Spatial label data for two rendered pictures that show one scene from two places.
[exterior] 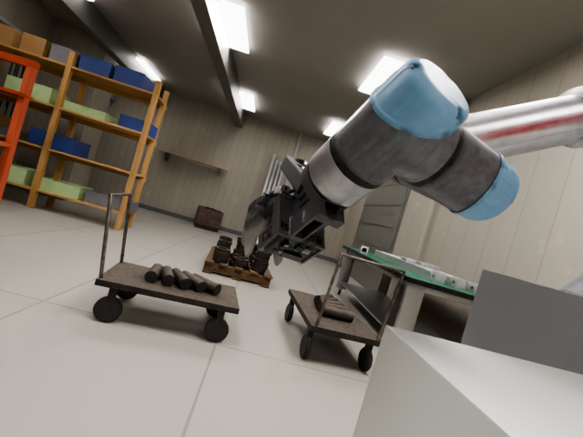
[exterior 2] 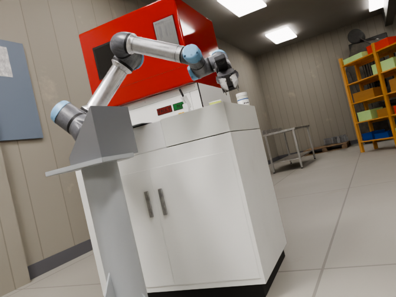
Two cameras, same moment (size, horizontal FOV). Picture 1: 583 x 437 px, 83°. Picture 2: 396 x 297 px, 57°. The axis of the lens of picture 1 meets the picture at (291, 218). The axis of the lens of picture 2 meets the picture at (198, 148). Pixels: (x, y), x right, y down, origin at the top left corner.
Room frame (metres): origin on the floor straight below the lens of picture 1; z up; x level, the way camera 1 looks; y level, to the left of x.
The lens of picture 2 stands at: (1.89, 0.64, 0.74)
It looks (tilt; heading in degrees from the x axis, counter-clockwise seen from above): 1 degrees up; 211
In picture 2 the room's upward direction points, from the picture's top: 13 degrees counter-clockwise
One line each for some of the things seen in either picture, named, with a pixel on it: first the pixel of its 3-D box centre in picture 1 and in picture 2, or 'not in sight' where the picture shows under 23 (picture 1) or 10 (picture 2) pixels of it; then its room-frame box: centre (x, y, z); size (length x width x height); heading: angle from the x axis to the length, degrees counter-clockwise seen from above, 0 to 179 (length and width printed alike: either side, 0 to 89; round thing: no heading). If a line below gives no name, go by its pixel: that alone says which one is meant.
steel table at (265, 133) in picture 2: not in sight; (291, 145); (-6.42, -1.88, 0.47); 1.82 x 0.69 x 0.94; 5
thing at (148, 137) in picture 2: not in sight; (124, 145); (0.35, -0.74, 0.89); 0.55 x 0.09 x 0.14; 98
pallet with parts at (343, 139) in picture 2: not in sight; (326, 144); (-9.32, -1.75, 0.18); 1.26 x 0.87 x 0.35; 95
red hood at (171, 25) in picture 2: not in sight; (157, 63); (-0.53, -0.99, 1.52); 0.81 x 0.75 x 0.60; 98
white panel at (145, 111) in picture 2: not in sight; (152, 125); (-0.22, -0.95, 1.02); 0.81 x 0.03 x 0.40; 98
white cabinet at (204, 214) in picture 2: not in sight; (186, 215); (0.07, -0.63, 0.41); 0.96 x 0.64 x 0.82; 98
